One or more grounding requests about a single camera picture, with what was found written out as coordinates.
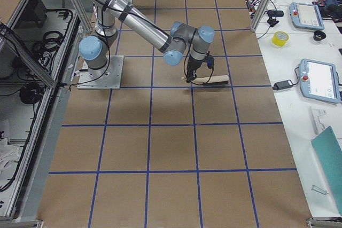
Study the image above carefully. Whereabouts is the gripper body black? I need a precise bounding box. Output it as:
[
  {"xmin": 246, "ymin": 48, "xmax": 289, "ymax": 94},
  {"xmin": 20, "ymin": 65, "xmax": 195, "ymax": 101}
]
[{"xmin": 185, "ymin": 52, "xmax": 214, "ymax": 78}]

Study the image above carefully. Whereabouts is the beige hand brush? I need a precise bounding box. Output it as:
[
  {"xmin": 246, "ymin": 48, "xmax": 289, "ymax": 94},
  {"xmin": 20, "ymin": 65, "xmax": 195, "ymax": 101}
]
[{"xmin": 190, "ymin": 75, "xmax": 229, "ymax": 86}]

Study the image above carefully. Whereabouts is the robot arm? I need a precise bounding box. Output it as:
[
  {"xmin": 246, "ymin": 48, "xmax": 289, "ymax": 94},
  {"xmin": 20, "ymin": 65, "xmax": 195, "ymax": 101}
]
[{"xmin": 79, "ymin": 0, "xmax": 215, "ymax": 82}]

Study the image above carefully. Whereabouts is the yellow tape roll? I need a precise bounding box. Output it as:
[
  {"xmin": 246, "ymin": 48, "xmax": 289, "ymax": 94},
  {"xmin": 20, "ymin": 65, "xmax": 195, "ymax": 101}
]
[{"xmin": 271, "ymin": 31, "xmax": 289, "ymax": 47}]

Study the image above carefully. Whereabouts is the black power adapter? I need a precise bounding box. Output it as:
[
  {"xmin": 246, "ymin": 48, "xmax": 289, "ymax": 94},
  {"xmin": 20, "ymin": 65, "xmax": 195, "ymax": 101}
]
[{"xmin": 272, "ymin": 80, "xmax": 294, "ymax": 91}]

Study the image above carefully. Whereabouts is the far teach pendant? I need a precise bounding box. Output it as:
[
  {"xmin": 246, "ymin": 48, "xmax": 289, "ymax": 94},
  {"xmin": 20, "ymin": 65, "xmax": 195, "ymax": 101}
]
[{"xmin": 289, "ymin": 2, "xmax": 324, "ymax": 30}]

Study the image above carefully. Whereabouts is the teach pendant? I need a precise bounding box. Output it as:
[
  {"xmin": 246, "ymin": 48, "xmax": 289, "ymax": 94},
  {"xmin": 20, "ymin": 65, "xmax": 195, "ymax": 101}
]
[
  {"xmin": 289, "ymin": 2, "xmax": 324, "ymax": 30},
  {"xmin": 298, "ymin": 59, "xmax": 341, "ymax": 104}
]

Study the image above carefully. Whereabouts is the near teach pendant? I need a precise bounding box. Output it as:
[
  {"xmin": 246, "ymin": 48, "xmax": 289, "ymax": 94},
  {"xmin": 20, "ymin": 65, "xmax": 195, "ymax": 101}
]
[{"xmin": 298, "ymin": 59, "xmax": 341, "ymax": 104}]

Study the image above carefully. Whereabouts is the teal board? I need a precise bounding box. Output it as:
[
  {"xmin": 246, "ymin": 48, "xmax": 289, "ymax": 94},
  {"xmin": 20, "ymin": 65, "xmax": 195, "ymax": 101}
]
[{"xmin": 311, "ymin": 126, "xmax": 341, "ymax": 215}]

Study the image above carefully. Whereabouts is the white crumpled cloth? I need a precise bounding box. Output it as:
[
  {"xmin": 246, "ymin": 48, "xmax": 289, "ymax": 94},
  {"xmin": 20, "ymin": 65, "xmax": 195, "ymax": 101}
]
[{"xmin": 1, "ymin": 138, "xmax": 19, "ymax": 172}]

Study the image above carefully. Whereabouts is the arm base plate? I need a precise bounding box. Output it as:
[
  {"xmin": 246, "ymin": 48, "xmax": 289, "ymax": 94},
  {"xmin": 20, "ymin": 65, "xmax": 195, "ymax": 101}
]
[{"xmin": 77, "ymin": 55, "xmax": 125, "ymax": 90}]

